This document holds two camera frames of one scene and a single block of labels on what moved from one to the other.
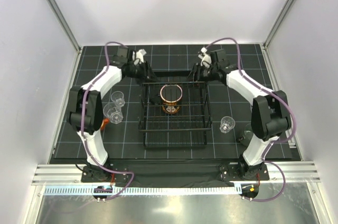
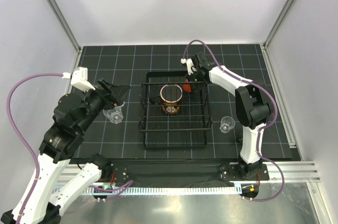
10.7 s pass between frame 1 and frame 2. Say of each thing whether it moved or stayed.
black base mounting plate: stayed
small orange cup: moved
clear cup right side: stayed
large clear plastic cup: stayed
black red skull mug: stayed
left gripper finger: moved
